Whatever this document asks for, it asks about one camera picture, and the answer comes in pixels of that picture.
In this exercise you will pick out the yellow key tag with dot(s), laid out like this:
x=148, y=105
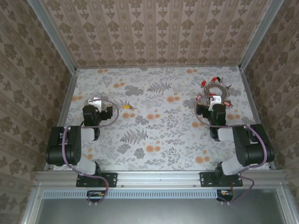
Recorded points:
x=127, y=107

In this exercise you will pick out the silver keyring with tagged keys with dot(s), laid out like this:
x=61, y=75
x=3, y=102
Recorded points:
x=206, y=89

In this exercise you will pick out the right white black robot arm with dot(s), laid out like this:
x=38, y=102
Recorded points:
x=252, y=149

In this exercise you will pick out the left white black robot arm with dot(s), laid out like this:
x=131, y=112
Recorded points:
x=70, y=149

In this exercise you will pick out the floral table cover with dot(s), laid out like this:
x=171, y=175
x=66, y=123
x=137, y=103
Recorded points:
x=163, y=130

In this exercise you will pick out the black connector board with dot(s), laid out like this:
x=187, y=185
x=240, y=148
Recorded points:
x=97, y=195
x=224, y=194

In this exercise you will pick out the grey metal sheet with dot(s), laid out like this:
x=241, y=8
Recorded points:
x=158, y=211

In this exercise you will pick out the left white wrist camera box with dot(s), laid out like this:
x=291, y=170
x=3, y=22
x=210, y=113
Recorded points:
x=96, y=103

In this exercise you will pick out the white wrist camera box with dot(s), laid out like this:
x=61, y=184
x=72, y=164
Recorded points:
x=96, y=103
x=216, y=100

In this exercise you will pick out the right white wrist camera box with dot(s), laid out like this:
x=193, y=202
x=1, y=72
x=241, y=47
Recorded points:
x=216, y=100

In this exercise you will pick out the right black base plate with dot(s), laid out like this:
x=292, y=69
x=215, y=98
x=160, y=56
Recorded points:
x=206, y=179

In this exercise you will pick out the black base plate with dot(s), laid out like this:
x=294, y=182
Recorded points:
x=206, y=179
x=109, y=179

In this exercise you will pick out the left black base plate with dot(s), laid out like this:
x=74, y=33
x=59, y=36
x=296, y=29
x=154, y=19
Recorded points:
x=109, y=179

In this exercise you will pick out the aluminium mounting rail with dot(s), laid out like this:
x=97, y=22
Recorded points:
x=158, y=178

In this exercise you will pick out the aluminium corner post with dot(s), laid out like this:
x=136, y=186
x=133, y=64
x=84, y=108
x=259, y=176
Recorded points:
x=260, y=35
x=52, y=35

